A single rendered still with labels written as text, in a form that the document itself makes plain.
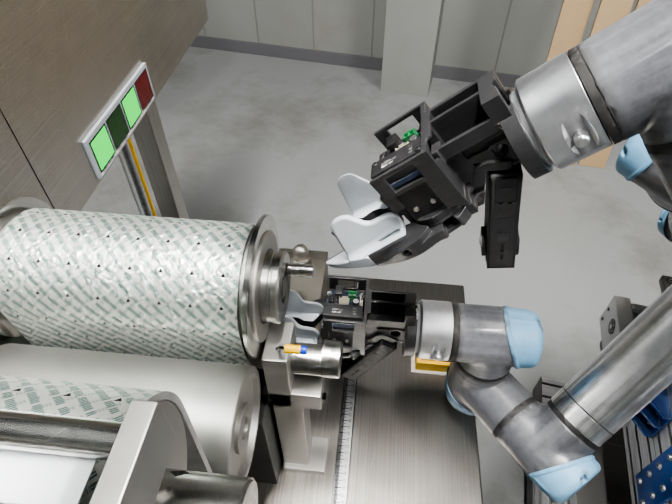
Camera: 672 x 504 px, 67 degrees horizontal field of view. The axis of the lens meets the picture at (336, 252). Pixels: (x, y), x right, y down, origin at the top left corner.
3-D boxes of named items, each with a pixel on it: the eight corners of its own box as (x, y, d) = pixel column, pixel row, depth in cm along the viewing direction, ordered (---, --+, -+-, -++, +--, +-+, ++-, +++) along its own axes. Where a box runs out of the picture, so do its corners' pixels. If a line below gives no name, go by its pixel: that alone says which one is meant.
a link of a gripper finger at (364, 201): (309, 183, 51) (382, 147, 45) (346, 219, 54) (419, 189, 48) (301, 206, 49) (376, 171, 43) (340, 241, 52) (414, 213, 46)
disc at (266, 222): (257, 387, 52) (238, 293, 42) (252, 386, 52) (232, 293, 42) (283, 280, 63) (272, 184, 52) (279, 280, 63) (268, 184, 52)
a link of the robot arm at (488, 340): (531, 385, 65) (552, 348, 59) (444, 377, 66) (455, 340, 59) (522, 333, 70) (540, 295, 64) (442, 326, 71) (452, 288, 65)
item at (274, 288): (273, 307, 47) (285, 237, 50) (252, 306, 47) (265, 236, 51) (283, 334, 54) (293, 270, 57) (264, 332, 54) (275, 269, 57)
